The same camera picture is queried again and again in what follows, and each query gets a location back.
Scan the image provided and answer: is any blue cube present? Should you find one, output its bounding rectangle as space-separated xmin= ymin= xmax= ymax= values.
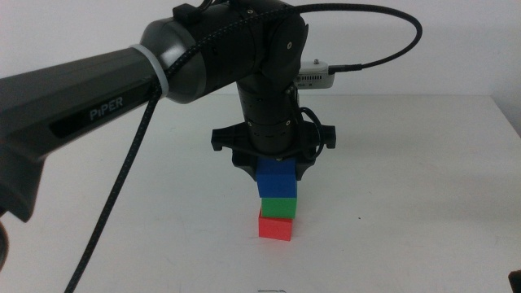
xmin=255 ymin=157 xmax=299 ymax=199

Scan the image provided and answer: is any green cube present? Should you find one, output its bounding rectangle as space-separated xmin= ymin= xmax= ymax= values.
xmin=260 ymin=196 xmax=299 ymax=220

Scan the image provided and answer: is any red cube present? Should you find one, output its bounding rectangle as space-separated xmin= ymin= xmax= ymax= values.
xmin=257 ymin=208 xmax=294 ymax=242

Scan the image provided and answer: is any thin black left gripper cable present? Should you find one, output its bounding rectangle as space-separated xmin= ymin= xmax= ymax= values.
xmin=300 ymin=106 xmax=327 ymax=161

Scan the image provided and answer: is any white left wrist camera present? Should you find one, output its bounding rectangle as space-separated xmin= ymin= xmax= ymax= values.
xmin=294 ymin=59 xmax=336 ymax=90

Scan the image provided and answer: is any black braided left camera cable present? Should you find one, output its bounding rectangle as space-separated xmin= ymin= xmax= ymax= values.
xmin=63 ymin=2 xmax=423 ymax=293

